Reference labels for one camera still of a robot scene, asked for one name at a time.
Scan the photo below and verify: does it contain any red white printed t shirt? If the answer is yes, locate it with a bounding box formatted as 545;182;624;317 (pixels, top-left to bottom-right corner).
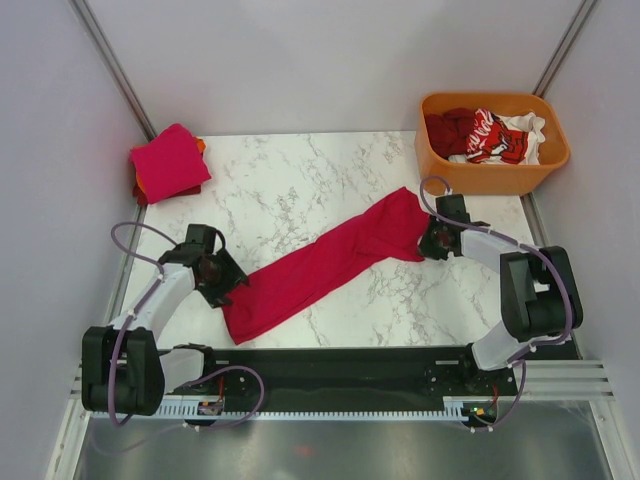
448;108;546;165

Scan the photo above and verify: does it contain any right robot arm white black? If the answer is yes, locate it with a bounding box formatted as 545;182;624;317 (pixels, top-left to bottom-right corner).
418;194;583;394

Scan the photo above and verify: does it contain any folded pink t shirt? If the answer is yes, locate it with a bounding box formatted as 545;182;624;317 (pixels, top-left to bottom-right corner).
129;123;212;188

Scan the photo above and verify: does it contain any dark red crumpled t shirt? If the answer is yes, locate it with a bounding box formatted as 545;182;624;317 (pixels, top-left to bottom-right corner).
425;108;475;158

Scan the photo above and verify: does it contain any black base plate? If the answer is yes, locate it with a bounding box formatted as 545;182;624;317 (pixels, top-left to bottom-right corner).
177;347;517;411

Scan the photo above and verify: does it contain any left aluminium frame post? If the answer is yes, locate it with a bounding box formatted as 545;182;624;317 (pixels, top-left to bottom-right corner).
69;0;157;141

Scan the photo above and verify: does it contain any grey slotted cable duct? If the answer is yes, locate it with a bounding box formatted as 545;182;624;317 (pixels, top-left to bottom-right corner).
92;394;501;420

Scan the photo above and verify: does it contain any aluminium frame post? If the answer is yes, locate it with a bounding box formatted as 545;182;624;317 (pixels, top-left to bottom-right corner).
532;0;600;98
69;0;157;141

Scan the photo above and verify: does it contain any purple cable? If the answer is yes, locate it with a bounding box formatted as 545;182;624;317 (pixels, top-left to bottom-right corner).
89;222;265;456
418;176;574;432

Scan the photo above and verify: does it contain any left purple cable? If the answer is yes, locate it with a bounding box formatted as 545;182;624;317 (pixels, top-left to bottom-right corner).
89;222;265;456

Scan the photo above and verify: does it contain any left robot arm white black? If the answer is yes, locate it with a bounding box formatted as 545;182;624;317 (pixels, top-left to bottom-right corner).
81;224;249;427

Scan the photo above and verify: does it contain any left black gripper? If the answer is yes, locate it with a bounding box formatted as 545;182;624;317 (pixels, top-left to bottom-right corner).
196;249;249;310

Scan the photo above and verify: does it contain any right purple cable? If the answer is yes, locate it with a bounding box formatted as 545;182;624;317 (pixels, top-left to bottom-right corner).
418;176;574;432

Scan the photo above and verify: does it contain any aluminium rail profile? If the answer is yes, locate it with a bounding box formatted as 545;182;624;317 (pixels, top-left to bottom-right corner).
69;357;615;401

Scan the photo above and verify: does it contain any folded dark red t shirt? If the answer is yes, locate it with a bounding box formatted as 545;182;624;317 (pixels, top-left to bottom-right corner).
132;176;202;206

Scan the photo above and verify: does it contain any right aluminium frame post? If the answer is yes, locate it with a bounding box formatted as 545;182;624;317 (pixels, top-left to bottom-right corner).
532;0;600;98

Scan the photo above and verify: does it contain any orange plastic basket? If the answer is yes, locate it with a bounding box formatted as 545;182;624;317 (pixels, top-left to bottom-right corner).
414;91;570;196

